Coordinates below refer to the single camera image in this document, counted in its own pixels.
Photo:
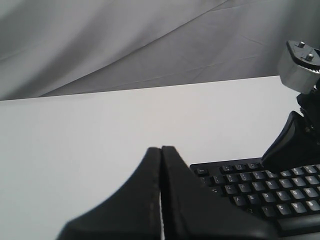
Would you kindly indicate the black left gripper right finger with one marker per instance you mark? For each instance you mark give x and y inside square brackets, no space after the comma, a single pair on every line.
[191,211]

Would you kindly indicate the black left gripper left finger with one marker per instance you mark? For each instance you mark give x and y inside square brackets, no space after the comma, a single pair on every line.
[131,213]

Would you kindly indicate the black acer keyboard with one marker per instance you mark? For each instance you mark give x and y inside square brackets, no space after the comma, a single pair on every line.
[289,200]

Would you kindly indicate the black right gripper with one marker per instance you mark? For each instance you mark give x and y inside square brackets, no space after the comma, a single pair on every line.
[298,144]

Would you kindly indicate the grey backdrop cloth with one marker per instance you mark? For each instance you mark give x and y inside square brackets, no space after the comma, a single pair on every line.
[66,47]

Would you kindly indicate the silver black wrist camera mount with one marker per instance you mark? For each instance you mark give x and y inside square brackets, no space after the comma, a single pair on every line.
[299,66]

